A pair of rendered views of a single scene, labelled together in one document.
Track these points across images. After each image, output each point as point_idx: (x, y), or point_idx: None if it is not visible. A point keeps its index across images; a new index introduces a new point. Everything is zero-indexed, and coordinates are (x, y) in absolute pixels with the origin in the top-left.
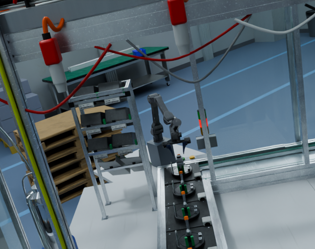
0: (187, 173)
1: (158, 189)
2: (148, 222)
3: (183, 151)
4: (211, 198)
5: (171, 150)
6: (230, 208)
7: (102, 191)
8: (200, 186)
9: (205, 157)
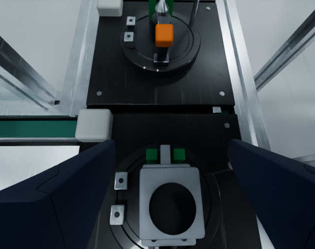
0: (134, 150)
1: (255, 99)
2: (248, 53)
3: (105, 145)
4: (88, 7)
5: (292, 164)
6: (63, 51)
7: None
8: (103, 56)
9: None
